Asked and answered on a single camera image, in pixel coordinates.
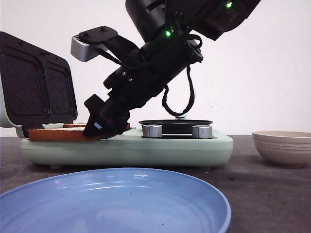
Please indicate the blue round plate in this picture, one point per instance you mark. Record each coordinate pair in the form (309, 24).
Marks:
(117, 200)

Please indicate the white bread slice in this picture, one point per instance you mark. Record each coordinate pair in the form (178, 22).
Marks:
(59, 134)
(73, 125)

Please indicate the silver right control knob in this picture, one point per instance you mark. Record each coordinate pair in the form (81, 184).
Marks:
(202, 132)

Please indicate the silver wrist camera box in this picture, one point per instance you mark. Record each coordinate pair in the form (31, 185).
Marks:
(84, 46)

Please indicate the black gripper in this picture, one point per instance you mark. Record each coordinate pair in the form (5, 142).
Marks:
(144, 72)

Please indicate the mint green breakfast maker base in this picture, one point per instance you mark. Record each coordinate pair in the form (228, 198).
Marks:
(131, 149)

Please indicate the silver left control knob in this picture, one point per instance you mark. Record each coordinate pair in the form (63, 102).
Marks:
(152, 131)

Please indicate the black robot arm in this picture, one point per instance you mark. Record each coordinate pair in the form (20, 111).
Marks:
(172, 31)

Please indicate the silver control knob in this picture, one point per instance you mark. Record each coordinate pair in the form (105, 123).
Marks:
(202, 132)
(152, 131)

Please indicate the black round frying pan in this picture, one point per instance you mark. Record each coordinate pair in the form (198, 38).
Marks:
(176, 126)

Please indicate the beige ribbed bowl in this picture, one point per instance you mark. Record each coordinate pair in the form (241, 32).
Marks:
(284, 148)

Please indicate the mint green sandwich maker lid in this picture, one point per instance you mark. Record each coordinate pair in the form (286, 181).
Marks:
(36, 87)

